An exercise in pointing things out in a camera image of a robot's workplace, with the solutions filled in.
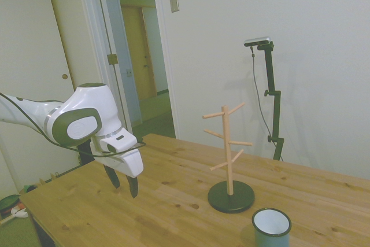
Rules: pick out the beige wall switch plate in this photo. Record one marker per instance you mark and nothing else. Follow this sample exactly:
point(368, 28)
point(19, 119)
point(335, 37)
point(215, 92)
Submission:
point(174, 2)

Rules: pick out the grey-blue open door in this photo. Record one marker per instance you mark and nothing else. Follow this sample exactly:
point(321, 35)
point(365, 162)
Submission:
point(122, 90)

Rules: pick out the grey camera on stand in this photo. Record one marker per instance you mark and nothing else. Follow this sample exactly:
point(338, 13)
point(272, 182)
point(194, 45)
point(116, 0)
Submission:
point(257, 41)

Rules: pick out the black jointed camera stand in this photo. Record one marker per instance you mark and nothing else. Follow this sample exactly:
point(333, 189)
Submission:
point(277, 114)

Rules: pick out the wooden hallway door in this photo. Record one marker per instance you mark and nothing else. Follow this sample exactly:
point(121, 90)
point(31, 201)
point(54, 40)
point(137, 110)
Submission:
point(148, 41)

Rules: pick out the dark wrist camera box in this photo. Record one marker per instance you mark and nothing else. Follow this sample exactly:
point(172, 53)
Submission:
point(85, 154)

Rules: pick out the white and orange item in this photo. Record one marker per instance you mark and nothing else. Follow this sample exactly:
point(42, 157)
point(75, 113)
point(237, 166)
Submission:
point(20, 213)

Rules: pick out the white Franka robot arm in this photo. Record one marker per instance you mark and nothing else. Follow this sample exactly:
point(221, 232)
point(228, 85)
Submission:
point(86, 102)

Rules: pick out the round brass door knob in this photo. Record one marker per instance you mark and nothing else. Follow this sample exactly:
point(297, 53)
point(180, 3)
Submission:
point(65, 76)

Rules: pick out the blue enamel mug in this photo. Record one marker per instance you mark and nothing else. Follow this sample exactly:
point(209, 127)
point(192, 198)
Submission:
point(270, 222)

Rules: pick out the wooden mug tree black base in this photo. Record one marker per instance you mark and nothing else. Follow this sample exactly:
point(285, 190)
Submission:
point(231, 203)

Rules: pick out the brass door hinge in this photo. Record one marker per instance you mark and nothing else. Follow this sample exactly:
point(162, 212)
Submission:
point(112, 59)

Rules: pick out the white closet door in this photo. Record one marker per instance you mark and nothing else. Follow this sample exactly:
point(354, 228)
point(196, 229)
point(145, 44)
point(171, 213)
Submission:
point(29, 27)

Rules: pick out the green item on floor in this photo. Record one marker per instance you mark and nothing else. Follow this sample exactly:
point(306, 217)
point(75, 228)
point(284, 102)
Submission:
point(8, 201)

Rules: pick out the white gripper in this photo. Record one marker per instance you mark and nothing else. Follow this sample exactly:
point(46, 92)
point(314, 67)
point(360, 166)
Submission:
point(131, 163)

